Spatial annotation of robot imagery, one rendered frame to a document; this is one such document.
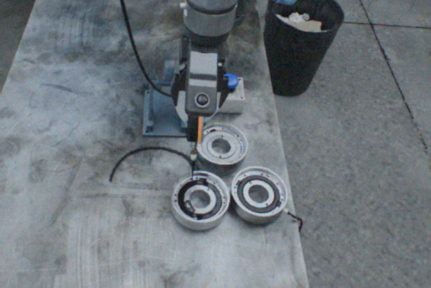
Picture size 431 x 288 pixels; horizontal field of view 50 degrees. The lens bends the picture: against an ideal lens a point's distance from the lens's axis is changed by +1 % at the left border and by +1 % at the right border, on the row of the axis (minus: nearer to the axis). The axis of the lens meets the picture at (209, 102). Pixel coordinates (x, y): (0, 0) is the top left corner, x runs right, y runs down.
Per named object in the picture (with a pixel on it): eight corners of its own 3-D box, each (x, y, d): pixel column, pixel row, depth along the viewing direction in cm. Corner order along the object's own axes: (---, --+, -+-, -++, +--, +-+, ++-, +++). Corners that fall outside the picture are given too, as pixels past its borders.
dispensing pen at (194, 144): (184, 187, 83) (189, 96, 79) (183, 178, 87) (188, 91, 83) (197, 187, 83) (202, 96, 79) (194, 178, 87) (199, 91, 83)
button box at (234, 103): (242, 114, 102) (246, 98, 99) (210, 112, 101) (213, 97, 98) (239, 88, 108) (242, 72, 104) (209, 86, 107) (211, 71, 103)
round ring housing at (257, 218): (219, 210, 85) (221, 198, 82) (242, 169, 92) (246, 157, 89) (270, 237, 83) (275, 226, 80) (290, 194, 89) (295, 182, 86)
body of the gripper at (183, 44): (219, 61, 81) (229, 5, 73) (223, 96, 76) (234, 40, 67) (176, 59, 80) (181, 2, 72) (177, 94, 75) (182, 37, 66)
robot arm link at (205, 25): (239, 17, 64) (181, 13, 63) (234, 42, 67) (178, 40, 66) (234, -14, 69) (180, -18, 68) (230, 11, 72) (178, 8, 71)
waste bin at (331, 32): (321, 104, 221) (353, 34, 190) (253, 100, 217) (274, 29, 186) (309, 56, 244) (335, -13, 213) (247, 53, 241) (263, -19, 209)
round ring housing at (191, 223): (223, 237, 82) (226, 226, 79) (165, 228, 81) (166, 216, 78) (228, 187, 89) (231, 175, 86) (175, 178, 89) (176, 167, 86)
